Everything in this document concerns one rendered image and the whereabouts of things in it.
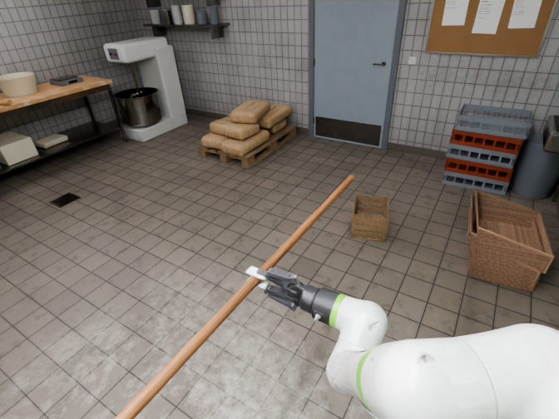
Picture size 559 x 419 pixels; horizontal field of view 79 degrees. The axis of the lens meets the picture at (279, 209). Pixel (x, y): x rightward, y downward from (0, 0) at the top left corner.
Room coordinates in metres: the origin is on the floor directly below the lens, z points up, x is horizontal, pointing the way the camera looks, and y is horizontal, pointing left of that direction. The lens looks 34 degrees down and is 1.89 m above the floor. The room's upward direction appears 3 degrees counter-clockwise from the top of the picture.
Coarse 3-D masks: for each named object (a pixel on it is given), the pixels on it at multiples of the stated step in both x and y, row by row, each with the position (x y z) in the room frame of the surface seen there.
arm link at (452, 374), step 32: (384, 352) 0.27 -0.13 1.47; (416, 352) 0.25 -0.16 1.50; (448, 352) 0.25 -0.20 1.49; (384, 384) 0.23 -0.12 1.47; (416, 384) 0.21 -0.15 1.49; (448, 384) 0.21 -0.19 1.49; (480, 384) 0.21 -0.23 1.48; (384, 416) 0.21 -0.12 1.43; (416, 416) 0.19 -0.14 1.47; (448, 416) 0.19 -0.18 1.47; (480, 416) 0.19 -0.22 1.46
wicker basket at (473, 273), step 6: (468, 222) 2.11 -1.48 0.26; (468, 228) 2.02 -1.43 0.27; (468, 246) 1.82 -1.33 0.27; (468, 252) 1.81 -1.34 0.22; (468, 258) 1.81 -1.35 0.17; (468, 264) 1.80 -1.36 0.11; (474, 264) 1.79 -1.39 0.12; (474, 270) 1.78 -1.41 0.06; (480, 270) 1.76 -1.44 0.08; (492, 270) 1.73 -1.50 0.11; (498, 270) 1.71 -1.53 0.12; (516, 270) 1.67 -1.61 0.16; (474, 276) 1.77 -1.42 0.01; (480, 276) 1.76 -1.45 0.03; (486, 276) 1.74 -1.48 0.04; (492, 276) 1.73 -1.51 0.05; (540, 276) 1.61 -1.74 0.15; (492, 282) 1.71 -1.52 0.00; (498, 282) 1.70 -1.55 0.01; (504, 282) 1.68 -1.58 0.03; (510, 282) 1.70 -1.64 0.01; (522, 288) 1.63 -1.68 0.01; (528, 288) 1.62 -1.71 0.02
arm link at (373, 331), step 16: (336, 304) 0.60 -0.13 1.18; (352, 304) 0.59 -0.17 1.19; (368, 304) 0.58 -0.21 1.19; (336, 320) 0.57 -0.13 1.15; (352, 320) 0.55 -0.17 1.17; (368, 320) 0.54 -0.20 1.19; (384, 320) 0.55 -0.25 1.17; (352, 336) 0.52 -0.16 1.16; (368, 336) 0.51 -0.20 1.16; (384, 336) 0.53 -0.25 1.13
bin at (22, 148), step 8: (0, 136) 4.14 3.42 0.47; (8, 136) 4.12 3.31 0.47; (16, 136) 4.10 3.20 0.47; (24, 136) 4.08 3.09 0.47; (0, 144) 3.87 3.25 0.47; (8, 144) 3.86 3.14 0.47; (16, 144) 3.91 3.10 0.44; (24, 144) 3.98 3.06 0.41; (32, 144) 4.05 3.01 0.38; (0, 152) 3.78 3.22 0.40; (8, 152) 3.82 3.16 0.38; (16, 152) 3.88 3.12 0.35; (24, 152) 3.95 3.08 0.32; (32, 152) 4.02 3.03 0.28; (0, 160) 3.85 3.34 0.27; (8, 160) 3.78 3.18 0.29; (16, 160) 3.84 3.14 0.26
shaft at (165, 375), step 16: (352, 176) 1.42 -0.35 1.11; (336, 192) 1.26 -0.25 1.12; (320, 208) 1.13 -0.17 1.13; (304, 224) 1.02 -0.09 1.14; (288, 240) 0.93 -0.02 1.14; (272, 256) 0.84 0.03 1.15; (240, 288) 0.70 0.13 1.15; (224, 320) 0.60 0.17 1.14; (208, 336) 0.55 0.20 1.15; (192, 352) 0.50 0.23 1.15; (176, 368) 0.46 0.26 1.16; (160, 384) 0.42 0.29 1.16; (144, 400) 0.39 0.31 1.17; (128, 416) 0.35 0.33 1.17
